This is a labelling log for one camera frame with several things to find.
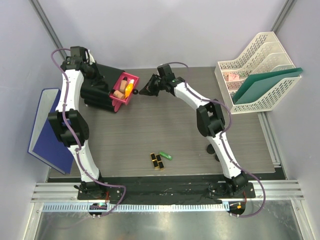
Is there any beige spray bottle black cap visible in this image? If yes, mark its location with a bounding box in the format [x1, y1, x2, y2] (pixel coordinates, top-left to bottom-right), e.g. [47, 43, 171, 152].
[113, 90, 125, 100]

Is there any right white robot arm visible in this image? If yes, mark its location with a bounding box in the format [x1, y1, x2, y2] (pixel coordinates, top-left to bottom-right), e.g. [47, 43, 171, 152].
[138, 63, 248, 198]

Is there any pink closed drawer front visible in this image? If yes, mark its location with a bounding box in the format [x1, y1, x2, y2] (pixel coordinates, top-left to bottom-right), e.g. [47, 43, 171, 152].
[112, 99, 123, 113]

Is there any white mesh file rack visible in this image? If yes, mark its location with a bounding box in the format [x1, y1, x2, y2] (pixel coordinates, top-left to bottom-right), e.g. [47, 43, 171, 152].
[214, 31, 303, 114]

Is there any black drawer organizer cabinet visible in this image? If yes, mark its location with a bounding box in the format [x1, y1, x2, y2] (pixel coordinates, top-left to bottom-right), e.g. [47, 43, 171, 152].
[80, 63, 125, 113]

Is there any green lipstick tube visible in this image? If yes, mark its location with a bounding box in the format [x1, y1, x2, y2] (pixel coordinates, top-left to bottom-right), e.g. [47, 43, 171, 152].
[159, 151, 173, 161]

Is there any green folder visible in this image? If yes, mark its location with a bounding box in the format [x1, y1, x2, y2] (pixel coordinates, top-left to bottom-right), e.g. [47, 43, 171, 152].
[232, 67, 303, 105]

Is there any slotted cable duct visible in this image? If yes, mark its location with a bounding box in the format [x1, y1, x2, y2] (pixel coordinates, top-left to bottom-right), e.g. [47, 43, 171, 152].
[42, 202, 230, 213]

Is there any beige foundation bottle black cap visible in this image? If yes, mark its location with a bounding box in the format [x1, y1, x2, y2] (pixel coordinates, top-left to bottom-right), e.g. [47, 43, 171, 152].
[119, 76, 128, 93]

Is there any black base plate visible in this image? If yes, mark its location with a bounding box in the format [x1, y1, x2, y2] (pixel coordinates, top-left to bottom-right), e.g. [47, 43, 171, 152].
[76, 176, 256, 201]

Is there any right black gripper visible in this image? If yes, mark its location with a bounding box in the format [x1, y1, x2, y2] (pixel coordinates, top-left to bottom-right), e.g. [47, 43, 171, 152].
[138, 74, 165, 98]

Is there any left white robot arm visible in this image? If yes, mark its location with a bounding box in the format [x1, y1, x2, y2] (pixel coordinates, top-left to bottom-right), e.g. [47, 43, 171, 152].
[47, 46, 107, 200]

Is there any aluminium rail frame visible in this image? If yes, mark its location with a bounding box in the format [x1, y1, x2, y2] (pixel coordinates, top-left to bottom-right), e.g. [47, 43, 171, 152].
[31, 180, 304, 205]

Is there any blue binder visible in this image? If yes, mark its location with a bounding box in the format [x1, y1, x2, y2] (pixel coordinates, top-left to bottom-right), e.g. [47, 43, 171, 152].
[28, 88, 74, 175]

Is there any black gold lipstick middle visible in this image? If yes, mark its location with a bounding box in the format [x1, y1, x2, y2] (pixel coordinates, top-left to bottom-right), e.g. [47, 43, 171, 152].
[155, 154, 163, 168]

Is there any orange tube white cap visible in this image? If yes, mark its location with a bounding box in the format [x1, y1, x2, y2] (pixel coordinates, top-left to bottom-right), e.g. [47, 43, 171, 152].
[124, 79, 135, 98]

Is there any pink paper note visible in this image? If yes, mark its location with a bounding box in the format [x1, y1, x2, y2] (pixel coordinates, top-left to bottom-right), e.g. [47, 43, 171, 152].
[226, 73, 240, 82]

